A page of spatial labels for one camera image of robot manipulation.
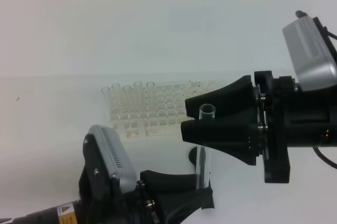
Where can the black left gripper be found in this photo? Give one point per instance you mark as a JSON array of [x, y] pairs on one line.
[[146, 203]]

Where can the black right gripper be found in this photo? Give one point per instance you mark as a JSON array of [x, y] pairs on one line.
[[293, 118]]

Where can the clear glass test tube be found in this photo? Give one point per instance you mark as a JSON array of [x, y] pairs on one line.
[[204, 150]]

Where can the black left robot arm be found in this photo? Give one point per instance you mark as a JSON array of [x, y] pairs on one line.
[[87, 209]]

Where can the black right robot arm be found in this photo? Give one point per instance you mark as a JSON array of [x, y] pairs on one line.
[[262, 115]]

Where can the white plastic test tube rack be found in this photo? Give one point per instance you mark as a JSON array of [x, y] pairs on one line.
[[145, 109]]

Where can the clear test tube far left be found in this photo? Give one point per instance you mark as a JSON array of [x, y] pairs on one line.
[[106, 96]]

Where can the black plastic scoop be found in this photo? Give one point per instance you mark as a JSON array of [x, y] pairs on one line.
[[193, 156]]

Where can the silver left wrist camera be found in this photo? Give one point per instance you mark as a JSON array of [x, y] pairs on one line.
[[106, 161]]

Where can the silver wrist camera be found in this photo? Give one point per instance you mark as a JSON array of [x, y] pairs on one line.
[[106, 161], [312, 53]]

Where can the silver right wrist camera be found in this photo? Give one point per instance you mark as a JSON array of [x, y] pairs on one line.
[[312, 53]]

